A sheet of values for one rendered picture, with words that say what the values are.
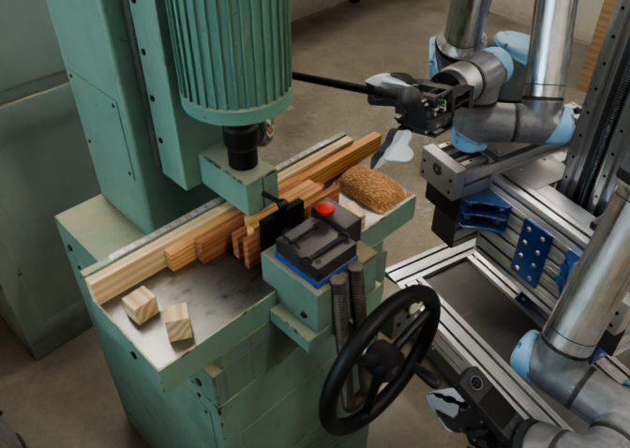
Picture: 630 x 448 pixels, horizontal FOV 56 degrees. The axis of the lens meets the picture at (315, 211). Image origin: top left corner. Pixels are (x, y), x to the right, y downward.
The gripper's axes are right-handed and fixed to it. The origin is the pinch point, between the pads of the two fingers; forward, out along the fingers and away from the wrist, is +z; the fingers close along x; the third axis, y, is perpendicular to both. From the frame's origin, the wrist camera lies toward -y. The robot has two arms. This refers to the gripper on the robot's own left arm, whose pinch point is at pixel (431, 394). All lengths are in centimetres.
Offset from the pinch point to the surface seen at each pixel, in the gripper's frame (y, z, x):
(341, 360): -21.1, -4.7, -15.7
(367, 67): -20, 209, 191
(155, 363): -30.6, 11.7, -35.5
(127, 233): -40, 52, -20
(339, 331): -19.6, 3.7, -9.6
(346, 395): -3.2, 11.4, -9.7
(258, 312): -27.0, 12.0, -17.5
